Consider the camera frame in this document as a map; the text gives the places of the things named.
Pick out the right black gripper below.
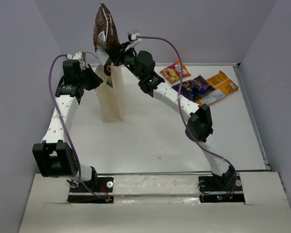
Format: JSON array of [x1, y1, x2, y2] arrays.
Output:
[[105, 41, 143, 81]]

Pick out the brown Kettle chips bag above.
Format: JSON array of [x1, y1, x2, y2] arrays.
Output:
[[93, 3, 119, 76]]

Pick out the beige paper bag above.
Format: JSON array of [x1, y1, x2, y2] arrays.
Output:
[[95, 63, 125, 122]]

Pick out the teal snack packet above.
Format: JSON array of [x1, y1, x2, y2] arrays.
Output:
[[106, 77, 113, 88]]

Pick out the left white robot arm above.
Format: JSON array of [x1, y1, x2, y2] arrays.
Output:
[[32, 58, 103, 192]]

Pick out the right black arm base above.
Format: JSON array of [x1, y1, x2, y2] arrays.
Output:
[[197, 174, 245, 203]]

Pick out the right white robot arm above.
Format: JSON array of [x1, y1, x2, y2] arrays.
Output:
[[106, 42, 237, 193]]

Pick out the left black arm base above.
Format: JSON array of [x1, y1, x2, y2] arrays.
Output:
[[66, 176, 114, 204]]

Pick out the purple snack bag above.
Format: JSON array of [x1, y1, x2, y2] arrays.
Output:
[[172, 75, 215, 101]]

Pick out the orange red candy packet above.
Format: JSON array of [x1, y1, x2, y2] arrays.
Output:
[[160, 61, 191, 84]]

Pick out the orange snack bar packet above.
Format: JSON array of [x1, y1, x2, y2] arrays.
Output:
[[195, 70, 239, 105]]

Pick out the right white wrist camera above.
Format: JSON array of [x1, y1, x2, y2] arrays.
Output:
[[125, 31, 142, 51]]

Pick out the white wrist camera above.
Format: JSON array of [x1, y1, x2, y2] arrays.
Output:
[[66, 51, 87, 71], [125, 31, 142, 51]]

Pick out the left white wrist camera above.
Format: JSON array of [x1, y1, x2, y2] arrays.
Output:
[[66, 51, 87, 71]]

